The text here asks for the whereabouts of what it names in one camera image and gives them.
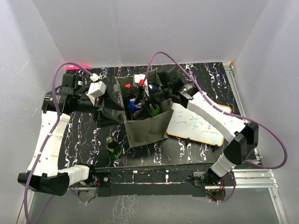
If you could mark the pink tape strip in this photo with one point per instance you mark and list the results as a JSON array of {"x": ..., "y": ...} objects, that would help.
[{"x": 74, "y": 67}]

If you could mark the yellow-framed whiteboard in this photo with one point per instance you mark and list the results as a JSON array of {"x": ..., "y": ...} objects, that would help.
[{"x": 188, "y": 125}]

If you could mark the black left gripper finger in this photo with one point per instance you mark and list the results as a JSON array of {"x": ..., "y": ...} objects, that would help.
[
  {"x": 112, "y": 104},
  {"x": 108, "y": 120}
]

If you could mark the blue red juice carton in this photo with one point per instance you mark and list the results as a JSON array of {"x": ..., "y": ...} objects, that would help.
[{"x": 132, "y": 108}]

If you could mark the green glass bottle front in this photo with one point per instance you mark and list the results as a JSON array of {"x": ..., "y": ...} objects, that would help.
[{"x": 113, "y": 148}]

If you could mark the aluminium frame rail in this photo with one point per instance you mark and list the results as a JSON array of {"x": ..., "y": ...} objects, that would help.
[{"x": 248, "y": 174}]

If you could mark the Fontana pineapple juice carton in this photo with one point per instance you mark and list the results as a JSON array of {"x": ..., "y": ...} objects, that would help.
[{"x": 151, "y": 86}]

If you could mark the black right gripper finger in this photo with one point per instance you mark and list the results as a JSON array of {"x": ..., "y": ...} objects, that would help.
[
  {"x": 138, "y": 99},
  {"x": 144, "y": 112}
]

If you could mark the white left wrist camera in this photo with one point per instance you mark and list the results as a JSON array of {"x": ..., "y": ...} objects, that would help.
[{"x": 96, "y": 89}]

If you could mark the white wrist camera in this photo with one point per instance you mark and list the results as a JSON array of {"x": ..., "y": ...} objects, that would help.
[
  {"x": 139, "y": 80},
  {"x": 96, "y": 89}
]

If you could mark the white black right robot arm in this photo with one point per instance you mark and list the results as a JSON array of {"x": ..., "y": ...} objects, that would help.
[{"x": 242, "y": 137}]

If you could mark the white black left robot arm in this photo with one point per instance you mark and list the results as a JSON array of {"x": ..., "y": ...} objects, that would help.
[{"x": 42, "y": 174}]

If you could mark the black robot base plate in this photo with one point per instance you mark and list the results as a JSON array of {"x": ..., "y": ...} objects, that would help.
[{"x": 178, "y": 179}]

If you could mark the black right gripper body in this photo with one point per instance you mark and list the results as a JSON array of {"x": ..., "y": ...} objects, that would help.
[{"x": 143, "y": 91}]

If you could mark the grey-green canvas bag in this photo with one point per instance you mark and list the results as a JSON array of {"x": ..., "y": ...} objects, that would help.
[{"x": 145, "y": 131}]

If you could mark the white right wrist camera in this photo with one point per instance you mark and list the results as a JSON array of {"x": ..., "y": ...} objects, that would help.
[{"x": 139, "y": 80}]

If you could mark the dark cola bottle red label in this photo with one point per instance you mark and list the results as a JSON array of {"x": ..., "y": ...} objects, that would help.
[{"x": 128, "y": 90}]

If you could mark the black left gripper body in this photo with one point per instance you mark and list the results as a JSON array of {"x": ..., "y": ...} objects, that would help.
[{"x": 98, "y": 108}]

